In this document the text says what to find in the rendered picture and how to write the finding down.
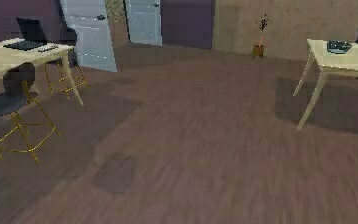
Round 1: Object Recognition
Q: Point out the pale blue room door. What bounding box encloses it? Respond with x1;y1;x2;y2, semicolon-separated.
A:
124;0;163;47
59;0;119;73

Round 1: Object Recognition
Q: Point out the house plant in brown pot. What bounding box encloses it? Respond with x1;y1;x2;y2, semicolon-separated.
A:
251;13;271;60

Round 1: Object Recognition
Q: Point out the dark stool with gold legs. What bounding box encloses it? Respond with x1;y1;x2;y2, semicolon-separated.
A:
43;49;91;100
0;61;61;164

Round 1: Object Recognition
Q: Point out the grey remote control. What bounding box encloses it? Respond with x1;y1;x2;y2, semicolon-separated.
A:
37;44;59;54

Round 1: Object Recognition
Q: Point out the black laptop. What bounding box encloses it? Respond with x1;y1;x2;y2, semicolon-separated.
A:
2;17;49;52

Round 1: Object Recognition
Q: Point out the dark green dish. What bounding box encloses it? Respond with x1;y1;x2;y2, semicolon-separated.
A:
326;39;353;55

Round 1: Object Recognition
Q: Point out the pale wooden table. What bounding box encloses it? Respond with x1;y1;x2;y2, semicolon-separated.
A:
292;38;358;131
0;37;85;107

